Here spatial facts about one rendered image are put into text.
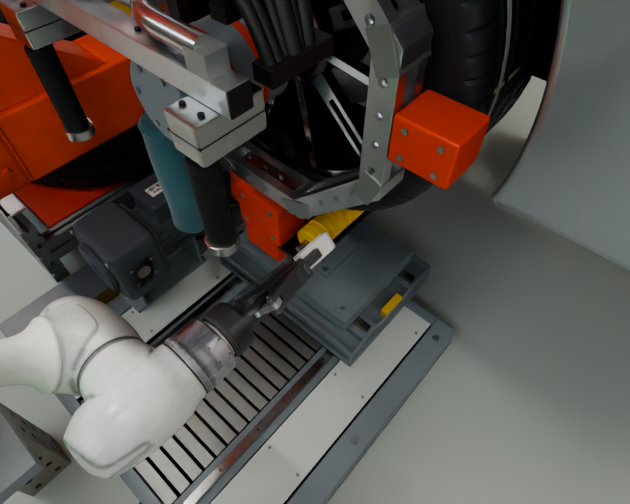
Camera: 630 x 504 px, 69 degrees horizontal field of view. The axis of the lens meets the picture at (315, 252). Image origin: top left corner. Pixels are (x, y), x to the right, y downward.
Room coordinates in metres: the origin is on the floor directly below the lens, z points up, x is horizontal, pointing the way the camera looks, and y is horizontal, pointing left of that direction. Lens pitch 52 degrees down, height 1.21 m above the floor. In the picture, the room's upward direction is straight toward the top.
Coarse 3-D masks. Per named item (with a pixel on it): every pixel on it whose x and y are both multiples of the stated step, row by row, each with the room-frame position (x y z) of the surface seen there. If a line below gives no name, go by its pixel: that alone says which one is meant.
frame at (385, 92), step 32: (352, 0) 0.50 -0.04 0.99; (384, 0) 0.49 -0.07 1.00; (416, 0) 0.52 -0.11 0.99; (384, 32) 0.47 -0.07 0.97; (416, 32) 0.49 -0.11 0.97; (384, 64) 0.47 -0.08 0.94; (416, 64) 0.48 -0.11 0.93; (384, 96) 0.47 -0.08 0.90; (416, 96) 0.50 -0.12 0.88; (384, 128) 0.46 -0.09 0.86; (224, 160) 0.69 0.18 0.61; (256, 160) 0.70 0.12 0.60; (384, 160) 0.46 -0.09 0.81; (288, 192) 0.59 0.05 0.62; (320, 192) 0.53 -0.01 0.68; (352, 192) 0.50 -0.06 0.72; (384, 192) 0.47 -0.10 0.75
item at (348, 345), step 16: (240, 256) 0.81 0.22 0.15; (416, 256) 0.79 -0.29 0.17; (240, 272) 0.76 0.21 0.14; (256, 272) 0.75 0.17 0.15; (400, 272) 0.73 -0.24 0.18; (416, 272) 0.75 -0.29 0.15; (400, 288) 0.69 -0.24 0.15; (416, 288) 0.71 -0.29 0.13; (288, 304) 0.63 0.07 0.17; (304, 304) 0.64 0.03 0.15; (384, 304) 0.64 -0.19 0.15; (400, 304) 0.65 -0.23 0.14; (304, 320) 0.59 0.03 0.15; (320, 320) 0.59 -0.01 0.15; (368, 320) 0.58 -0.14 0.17; (384, 320) 0.59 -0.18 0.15; (320, 336) 0.55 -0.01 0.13; (336, 336) 0.55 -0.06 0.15; (352, 336) 0.55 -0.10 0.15; (368, 336) 0.54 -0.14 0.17; (336, 352) 0.52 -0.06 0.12; (352, 352) 0.49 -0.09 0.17
